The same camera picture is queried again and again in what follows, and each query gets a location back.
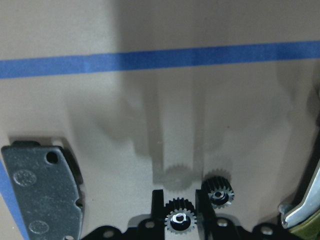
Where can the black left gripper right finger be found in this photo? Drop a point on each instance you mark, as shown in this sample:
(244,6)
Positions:
(205,215)

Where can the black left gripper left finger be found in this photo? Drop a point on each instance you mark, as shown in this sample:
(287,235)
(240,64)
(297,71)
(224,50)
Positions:
(158,214)

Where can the small black bearing gear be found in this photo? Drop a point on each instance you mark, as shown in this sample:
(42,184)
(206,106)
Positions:
(180,216)

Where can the olive green brake shoe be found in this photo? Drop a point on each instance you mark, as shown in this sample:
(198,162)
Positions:
(302,217)

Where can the black brake pad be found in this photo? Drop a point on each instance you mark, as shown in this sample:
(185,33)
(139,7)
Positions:
(46,190)

